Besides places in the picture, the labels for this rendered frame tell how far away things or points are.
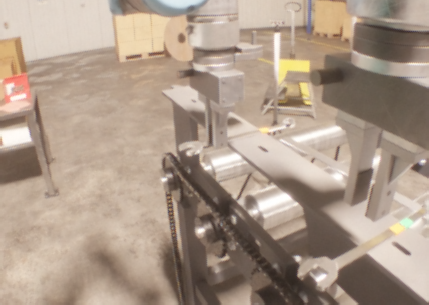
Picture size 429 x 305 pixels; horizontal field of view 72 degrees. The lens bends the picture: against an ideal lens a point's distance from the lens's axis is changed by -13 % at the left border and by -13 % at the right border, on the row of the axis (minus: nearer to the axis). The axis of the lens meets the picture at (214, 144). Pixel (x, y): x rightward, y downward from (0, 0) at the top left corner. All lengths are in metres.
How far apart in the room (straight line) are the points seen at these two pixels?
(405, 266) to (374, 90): 0.22
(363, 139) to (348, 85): 0.05
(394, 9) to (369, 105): 0.09
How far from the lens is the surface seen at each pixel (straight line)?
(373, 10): 0.27
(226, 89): 0.56
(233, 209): 0.86
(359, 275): 0.58
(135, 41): 7.85
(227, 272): 1.55
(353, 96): 0.32
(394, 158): 0.33
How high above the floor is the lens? 1.45
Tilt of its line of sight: 26 degrees down
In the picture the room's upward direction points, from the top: 2 degrees counter-clockwise
